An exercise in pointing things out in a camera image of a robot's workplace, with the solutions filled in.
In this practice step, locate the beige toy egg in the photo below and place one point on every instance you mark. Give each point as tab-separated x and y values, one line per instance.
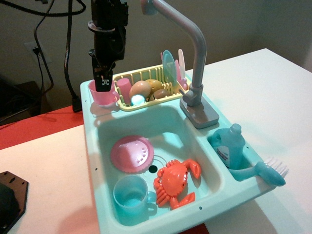
140	87

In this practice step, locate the blue dish soap bottle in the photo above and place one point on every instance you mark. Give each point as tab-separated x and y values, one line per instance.
228	143

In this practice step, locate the teal ball toy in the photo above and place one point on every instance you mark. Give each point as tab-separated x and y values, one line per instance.
137	100

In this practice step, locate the blue toy cup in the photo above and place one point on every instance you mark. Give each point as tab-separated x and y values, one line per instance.
131	194

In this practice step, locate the orange toy crab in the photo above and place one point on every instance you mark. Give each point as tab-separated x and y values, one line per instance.
171	181

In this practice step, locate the pink toy cup with handle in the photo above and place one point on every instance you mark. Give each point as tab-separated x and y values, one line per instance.
103	98

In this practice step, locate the pink tumbler in rack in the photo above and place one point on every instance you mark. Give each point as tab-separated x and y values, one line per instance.
124	85

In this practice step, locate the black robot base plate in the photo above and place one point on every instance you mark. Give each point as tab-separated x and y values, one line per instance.
13	200

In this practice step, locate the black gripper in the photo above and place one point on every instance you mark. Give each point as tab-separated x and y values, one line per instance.
109	47

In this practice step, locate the white wall outlet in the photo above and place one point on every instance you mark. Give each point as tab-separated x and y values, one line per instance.
33	50

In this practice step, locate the toy potato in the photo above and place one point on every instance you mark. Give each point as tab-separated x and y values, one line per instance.
154	84

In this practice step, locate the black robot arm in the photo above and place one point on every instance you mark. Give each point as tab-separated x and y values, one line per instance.
108	24

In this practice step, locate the blue dish brush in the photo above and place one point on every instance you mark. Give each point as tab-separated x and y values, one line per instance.
272	171

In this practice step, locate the yellow dish drying rack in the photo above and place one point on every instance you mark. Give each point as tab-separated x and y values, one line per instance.
154	72

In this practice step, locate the pink plate in rack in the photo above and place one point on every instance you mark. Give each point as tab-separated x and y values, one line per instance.
181	71

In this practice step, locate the teal plate in rack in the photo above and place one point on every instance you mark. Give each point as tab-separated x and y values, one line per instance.
169	68

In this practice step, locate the pink toy plate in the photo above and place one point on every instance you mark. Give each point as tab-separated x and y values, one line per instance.
132	154

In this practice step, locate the teal toy sink unit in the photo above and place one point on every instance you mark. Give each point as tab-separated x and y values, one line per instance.
172	136

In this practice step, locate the brown toy kiwi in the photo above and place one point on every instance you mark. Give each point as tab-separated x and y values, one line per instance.
158	94

